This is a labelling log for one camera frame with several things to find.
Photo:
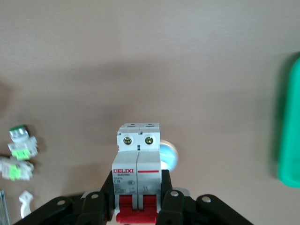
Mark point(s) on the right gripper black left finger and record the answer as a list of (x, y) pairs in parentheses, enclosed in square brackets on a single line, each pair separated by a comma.
[(70, 213)]

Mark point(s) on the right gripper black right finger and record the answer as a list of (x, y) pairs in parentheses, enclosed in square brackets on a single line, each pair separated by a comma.
[(187, 213)]

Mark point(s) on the white circuit breaker red switches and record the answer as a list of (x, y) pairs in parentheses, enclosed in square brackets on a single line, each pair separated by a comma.
[(136, 164)]

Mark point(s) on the light blue dome lamp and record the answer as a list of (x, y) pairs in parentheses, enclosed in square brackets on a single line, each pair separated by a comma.
[(168, 154)]

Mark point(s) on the grey metal mesh power supply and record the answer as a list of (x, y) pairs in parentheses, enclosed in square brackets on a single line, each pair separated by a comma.
[(3, 211)]

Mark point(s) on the green plastic tray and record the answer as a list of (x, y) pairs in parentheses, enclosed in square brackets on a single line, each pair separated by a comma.
[(290, 129)]

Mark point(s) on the red-capped pushbutton switch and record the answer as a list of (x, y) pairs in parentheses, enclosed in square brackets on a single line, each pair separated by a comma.
[(14, 170)]

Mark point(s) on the green-capped pushbutton switch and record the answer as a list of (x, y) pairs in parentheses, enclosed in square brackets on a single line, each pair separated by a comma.
[(20, 145)]

